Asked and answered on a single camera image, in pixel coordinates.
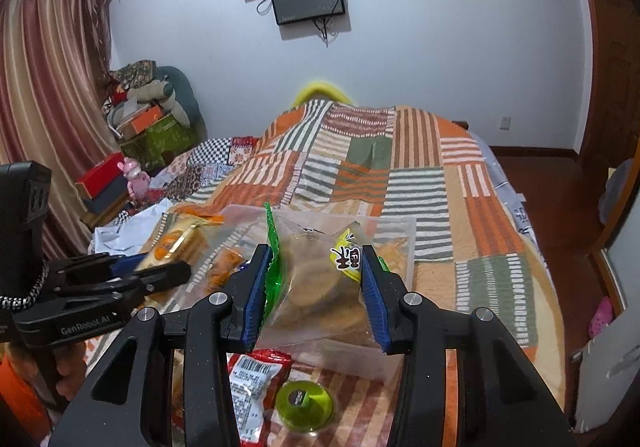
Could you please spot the striped brown curtain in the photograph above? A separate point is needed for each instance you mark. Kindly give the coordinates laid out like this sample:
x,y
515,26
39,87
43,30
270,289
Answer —
x,y
45,92

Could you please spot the green jelly cup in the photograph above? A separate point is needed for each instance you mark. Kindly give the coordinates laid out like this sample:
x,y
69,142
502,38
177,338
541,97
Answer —
x,y
305,402

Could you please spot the yellow round object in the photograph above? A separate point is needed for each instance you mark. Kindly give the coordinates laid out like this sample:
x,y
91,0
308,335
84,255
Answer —
x,y
320,91

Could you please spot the white door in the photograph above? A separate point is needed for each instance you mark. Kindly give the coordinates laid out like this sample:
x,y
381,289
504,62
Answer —
x,y
607,377

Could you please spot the patterned cloth bundle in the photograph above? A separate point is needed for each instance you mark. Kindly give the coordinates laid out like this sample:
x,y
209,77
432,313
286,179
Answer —
x,y
135,73

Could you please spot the pink toy figure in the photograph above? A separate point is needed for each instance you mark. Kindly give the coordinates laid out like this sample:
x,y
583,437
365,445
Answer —
x,y
134,179

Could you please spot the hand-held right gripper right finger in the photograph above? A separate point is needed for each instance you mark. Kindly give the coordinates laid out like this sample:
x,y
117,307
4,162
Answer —
x,y
375,299

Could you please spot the green patterned box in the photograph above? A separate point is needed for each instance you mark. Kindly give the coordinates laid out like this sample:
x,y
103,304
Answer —
x,y
165,142

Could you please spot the checkered patchwork cloth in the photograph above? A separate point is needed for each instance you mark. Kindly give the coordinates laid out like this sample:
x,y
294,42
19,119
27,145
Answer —
x,y
210,162

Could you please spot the grey printed bedsheet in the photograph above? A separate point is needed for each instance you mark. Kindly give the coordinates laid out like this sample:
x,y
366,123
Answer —
x,y
520,207

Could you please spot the person's left forearm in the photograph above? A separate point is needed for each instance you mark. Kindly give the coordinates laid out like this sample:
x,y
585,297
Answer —
x,y
17,397

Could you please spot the clear plastic storage box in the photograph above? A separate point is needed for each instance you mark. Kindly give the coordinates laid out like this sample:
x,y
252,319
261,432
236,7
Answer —
x,y
345,357

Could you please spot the wooden door frame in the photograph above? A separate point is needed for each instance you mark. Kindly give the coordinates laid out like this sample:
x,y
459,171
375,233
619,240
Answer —
x,y
610,52

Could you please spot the orange print snack packet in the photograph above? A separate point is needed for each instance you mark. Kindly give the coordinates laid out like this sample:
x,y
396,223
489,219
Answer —
x,y
175,239

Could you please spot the orange red snack packet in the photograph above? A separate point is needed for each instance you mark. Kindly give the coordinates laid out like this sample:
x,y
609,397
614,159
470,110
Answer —
x,y
222,268

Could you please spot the pink slipper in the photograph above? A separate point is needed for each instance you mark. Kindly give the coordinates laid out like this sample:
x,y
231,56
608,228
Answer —
x,y
600,316

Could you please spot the pile of bedding and boxes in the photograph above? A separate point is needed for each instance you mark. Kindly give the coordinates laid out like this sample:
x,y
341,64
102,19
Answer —
x,y
185,92

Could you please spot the person's left hand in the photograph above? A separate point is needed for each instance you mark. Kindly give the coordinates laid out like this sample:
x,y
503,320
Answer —
x,y
70,372

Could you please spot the white wall socket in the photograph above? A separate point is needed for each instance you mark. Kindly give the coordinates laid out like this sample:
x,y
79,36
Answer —
x,y
505,122

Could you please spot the clear green-edged biscuit packet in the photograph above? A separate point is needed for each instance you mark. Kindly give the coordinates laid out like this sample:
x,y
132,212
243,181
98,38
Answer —
x,y
315,282

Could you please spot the white cloth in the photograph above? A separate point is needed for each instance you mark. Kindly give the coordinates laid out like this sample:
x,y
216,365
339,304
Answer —
x,y
125,234

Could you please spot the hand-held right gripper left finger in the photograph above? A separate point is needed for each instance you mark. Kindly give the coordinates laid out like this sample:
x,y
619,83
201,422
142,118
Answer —
x,y
252,297

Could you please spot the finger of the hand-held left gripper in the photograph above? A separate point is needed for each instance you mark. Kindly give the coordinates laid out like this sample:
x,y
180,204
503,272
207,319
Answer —
x,y
155,279
120,264

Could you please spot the striped patchwork blanket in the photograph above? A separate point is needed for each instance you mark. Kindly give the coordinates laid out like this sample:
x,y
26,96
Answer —
x,y
425,187

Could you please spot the red box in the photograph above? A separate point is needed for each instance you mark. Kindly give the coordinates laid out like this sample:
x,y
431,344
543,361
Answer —
x,y
100,174

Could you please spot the red snack packet white label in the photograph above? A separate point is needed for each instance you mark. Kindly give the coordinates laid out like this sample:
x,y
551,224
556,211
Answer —
x,y
255,387

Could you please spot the orange cardboard box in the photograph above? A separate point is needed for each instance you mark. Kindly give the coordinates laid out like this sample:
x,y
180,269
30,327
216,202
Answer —
x,y
142,122

